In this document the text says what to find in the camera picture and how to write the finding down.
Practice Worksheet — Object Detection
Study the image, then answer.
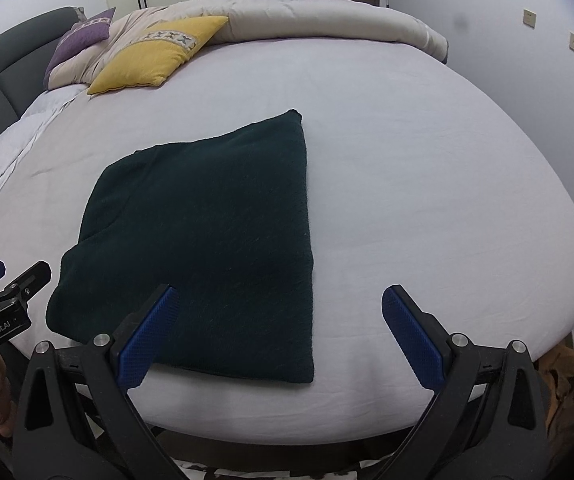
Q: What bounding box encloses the beige duvet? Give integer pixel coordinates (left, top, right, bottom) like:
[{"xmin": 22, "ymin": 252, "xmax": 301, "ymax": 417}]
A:
[{"xmin": 47, "ymin": 0, "xmax": 450, "ymax": 92}]

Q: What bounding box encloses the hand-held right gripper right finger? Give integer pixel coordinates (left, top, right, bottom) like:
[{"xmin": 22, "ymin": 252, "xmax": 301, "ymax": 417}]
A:
[{"xmin": 382, "ymin": 284, "xmax": 555, "ymax": 480}]

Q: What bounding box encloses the dark green sweater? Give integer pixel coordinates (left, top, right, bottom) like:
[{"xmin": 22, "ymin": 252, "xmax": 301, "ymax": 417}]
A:
[{"xmin": 46, "ymin": 108, "xmax": 316, "ymax": 386}]

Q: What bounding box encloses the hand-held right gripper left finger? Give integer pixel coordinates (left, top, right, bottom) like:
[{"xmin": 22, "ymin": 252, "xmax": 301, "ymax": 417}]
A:
[{"xmin": 12, "ymin": 284, "xmax": 180, "ymax": 480}]

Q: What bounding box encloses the purple pillow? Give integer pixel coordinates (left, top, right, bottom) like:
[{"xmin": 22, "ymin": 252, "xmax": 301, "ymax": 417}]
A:
[{"xmin": 43, "ymin": 7, "xmax": 118, "ymax": 86}]

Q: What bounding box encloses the brown cloth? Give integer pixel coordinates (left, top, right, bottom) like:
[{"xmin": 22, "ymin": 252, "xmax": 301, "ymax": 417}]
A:
[{"xmin": 537, "ymin": 345, "xmax": 574, "ymax": 443}]

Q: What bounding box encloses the bed with white sheet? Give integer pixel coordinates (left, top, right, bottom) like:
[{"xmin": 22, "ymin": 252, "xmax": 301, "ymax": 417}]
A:
[{"xmin": 0, "ymin": 40, "xmax": 574, "ymax": 448}]

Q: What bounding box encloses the white folded sheet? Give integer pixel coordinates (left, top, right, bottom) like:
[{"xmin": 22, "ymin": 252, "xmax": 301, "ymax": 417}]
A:
[{"xmin": 0, "ymin": 82, "xmax": 90, "ymax": 236}]

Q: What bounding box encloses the yellow pillow with patterned band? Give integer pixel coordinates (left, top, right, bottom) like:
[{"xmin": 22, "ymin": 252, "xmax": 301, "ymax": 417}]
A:
[{"xmin": 87, "ymin": 15, "xmax": 230, "ymax": 96}]

